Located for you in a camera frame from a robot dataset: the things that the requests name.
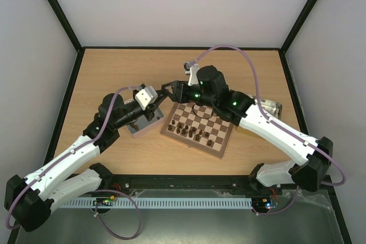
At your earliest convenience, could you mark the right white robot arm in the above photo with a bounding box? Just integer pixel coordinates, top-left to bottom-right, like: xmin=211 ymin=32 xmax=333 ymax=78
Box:
xmin=161 ymin=66 xmax=333 ymax=194

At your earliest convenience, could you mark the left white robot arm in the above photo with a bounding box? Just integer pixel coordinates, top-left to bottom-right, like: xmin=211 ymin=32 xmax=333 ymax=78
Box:
xmin=4 ymin=86 xmax=167 ymax=232

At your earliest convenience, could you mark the pile of dark chess pieces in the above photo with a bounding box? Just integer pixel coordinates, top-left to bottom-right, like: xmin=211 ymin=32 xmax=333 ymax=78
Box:
xmin=132 ymin=117 xmax=160 ymax=131

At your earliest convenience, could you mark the wooden chess board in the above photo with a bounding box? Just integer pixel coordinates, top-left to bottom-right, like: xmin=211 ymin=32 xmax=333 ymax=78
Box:
xmin=161 ymin=103 xmax=233 ymax=159

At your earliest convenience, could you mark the pink tin tray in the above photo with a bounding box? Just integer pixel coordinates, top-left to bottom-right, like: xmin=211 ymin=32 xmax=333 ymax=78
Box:
xmin=125 ymin=98 xmax=164 ymax=138

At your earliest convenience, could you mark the gold tin tray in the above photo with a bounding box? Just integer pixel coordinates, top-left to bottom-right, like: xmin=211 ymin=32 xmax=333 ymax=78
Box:
xmin=235 ymin=98 xmax=283 ymax=137

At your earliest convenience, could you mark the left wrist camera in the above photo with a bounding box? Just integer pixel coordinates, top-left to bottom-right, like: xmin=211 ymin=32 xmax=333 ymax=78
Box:
xmin=134 ymin=85 xmax=158 ymax=110

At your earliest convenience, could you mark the black frame rail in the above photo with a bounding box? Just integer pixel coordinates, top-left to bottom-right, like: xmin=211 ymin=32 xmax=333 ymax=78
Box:
xmin=94 ymin=174 xmax=296 ymax=197

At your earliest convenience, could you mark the light blue cable duct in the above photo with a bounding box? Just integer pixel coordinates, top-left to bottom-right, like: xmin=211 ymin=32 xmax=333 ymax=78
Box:
xmin=61 ymin=197 xmax=252 ymax=209

